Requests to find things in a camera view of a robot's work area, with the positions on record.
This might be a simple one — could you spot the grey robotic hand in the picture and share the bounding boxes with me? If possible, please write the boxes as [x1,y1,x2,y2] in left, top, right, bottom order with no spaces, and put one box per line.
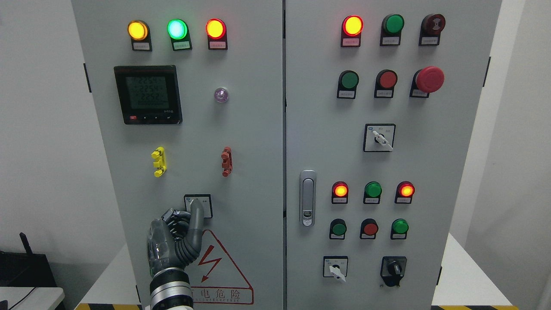
[147,199,204,277]

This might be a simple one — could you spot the green lit indicator light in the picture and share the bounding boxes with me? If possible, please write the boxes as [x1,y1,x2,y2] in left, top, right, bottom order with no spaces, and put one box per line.
[167,19,192,51]

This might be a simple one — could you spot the yellow indicator light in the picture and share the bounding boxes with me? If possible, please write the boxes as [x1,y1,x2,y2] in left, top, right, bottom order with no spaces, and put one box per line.
[127,20,153,51]

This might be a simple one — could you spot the red high voltage warning sticker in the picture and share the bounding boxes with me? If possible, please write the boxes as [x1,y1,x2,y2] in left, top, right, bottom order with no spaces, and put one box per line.
[186,229,254,305]

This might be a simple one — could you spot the yellow terminal connector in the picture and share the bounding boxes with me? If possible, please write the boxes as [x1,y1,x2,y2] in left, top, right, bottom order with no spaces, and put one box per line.
[151,146,167,178]

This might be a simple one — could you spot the red terminal connector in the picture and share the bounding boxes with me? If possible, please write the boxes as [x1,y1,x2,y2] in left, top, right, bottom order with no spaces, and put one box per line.
[221,146,233,178]

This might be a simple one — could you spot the black digital power meter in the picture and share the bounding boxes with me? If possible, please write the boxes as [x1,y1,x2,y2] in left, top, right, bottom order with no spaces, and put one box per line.
[114,65,183,125]

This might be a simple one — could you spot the black device with antenna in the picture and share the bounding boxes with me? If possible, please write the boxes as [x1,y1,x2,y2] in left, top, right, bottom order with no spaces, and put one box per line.
[0,232,57,287]

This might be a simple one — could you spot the small purple indicator lamp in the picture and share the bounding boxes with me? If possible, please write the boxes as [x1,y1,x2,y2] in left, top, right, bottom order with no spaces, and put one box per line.
[213,87,229,103]

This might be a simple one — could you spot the green push button lower left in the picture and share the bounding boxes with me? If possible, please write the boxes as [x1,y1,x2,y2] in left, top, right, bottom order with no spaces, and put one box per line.
[329,218,347,240]

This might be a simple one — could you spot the green push button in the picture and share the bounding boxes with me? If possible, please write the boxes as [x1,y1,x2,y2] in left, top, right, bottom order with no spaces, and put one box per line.
[329,218,347,240]
[336,70,359,99]
[390,218,409,240]

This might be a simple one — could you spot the white table corner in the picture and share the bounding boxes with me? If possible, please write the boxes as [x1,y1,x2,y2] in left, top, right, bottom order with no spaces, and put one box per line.
[0,287,65,310]

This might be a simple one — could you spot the red lit indicator lower left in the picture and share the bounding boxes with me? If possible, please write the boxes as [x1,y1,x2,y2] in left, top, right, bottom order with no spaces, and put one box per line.
[332,181,349,204]

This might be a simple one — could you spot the grey electrical cabinet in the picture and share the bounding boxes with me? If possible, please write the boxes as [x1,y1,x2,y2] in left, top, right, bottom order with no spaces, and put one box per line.
[71,0,502,310]

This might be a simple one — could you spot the red push button lower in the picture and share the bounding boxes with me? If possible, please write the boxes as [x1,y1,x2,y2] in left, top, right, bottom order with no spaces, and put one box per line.
[359,218,379,239]

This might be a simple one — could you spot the red push button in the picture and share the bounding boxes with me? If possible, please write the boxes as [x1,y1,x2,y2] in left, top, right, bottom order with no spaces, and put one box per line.
[374,69,398,98]
[359,218,379,239]

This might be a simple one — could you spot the green indicator lower middle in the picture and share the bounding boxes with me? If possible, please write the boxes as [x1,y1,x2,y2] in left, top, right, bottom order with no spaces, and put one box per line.
[363,181,382,204]

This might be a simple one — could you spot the red lit indicator light left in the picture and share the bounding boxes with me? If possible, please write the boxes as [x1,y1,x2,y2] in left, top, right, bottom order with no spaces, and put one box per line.
[205,18,228,50]

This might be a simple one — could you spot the green push button lower right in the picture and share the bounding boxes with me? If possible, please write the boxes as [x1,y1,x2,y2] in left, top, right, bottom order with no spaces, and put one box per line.
[390,218,409,240]

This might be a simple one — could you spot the red lit indicator lower right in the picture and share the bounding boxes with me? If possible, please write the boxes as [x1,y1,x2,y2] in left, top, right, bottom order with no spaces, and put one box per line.
[394,181,415,204]

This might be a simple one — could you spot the green push button upper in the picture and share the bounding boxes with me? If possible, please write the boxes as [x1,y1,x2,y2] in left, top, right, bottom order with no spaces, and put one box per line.
[336,70,359,99]

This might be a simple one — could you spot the red push button upper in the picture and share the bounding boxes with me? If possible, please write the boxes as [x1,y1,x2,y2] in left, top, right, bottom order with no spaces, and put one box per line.
[374,69,398,98]

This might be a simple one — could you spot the red lit indicator top right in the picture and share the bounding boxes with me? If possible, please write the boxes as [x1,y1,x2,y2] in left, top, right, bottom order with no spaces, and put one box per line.
[341,15,364,48]

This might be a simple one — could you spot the red emergency stop button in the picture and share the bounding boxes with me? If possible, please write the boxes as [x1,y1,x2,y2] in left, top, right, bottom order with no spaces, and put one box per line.
[409,65,445,98]

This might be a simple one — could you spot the green indicator top right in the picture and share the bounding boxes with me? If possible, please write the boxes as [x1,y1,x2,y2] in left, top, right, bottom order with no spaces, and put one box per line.
[380,14,405,47]

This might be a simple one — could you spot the dark red buzzer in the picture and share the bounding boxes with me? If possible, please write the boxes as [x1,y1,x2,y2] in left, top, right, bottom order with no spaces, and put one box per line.
[418,14,446,47]

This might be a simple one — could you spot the silver door lock handle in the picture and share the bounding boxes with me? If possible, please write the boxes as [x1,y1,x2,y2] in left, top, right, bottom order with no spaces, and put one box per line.
[299,170,316,227]

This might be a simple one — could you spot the lower white rotary selector switch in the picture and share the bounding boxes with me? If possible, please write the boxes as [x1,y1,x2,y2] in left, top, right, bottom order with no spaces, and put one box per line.
[323,256,348,283]

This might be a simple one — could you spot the black rotary knob switch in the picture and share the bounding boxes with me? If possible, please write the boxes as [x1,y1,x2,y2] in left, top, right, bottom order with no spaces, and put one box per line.
[380,256,407,287]

